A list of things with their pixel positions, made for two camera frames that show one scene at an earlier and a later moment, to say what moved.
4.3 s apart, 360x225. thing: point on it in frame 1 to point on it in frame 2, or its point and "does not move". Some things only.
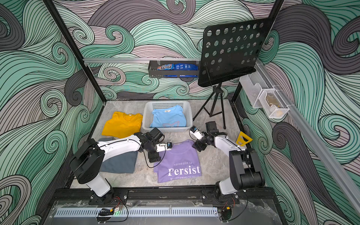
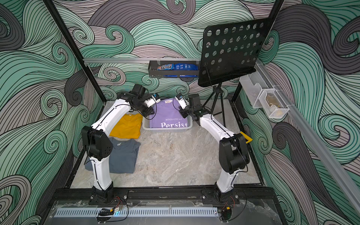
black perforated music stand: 228,51 does not move
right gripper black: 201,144 to 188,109
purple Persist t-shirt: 182,161 to 166,115
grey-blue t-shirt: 123,163 does not move
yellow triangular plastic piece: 240,141 does not move
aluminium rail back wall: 88,61 does not move
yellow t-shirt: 123,124 does not move
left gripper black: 155,157 to 149,112
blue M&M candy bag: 178,66 does not move
